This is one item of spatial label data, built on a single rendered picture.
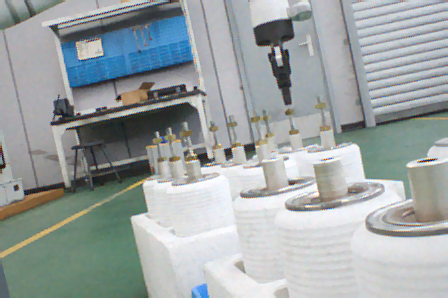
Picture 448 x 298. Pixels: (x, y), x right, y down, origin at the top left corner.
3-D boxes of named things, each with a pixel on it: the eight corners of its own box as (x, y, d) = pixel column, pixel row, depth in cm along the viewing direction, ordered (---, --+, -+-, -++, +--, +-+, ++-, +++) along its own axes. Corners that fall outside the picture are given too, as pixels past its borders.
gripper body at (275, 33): (254, 29, 98) (263, 76, 99) (250, 21, 90) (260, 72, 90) (291, 20, 97) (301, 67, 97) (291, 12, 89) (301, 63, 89)
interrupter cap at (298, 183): (254, 204, 44) (253, 196, 44) (231, 197, 52) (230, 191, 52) (330, 184, 46) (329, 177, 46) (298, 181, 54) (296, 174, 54)
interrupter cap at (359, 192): (311, 220, 33) (309, 210, 33) (271, 209, 40) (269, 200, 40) (406, 193, 35) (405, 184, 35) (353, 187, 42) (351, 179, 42)
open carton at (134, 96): (129, 109, 572) (125, 90, 571) (159, 101, 559) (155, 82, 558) (116, 109, 543) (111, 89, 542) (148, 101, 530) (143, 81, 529)
